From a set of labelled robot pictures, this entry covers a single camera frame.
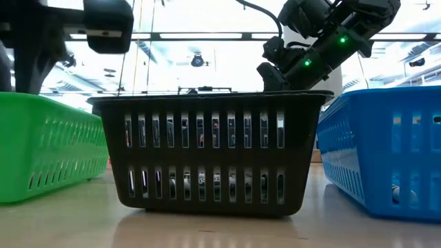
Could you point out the black overhead crossbar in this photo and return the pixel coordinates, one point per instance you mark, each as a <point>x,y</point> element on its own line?
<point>206,36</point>

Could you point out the black dome ceiling fixture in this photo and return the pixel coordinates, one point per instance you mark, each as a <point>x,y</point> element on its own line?
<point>197,61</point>

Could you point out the small black background stand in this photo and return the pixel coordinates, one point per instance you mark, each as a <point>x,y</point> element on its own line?
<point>206,89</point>

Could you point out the blue plastic basket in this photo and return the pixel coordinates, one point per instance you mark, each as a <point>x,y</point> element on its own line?
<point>379,137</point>

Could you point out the grey paper-wrapped crayon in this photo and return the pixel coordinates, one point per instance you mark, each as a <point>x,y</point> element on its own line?
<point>396,195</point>

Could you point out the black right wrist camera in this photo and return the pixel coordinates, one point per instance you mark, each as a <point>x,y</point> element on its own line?
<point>277,51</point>

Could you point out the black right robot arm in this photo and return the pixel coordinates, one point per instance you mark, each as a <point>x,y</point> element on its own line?
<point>365,13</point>

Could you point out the black plastic basket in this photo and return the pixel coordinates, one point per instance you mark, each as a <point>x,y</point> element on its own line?
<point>206,156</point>

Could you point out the black table clamp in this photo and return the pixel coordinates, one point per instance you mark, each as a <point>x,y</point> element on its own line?
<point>120,90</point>

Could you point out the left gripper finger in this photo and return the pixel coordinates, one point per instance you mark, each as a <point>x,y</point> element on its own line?
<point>38,62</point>

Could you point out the green plastic basket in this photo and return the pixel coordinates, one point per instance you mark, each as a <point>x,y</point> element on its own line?
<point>44,148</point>

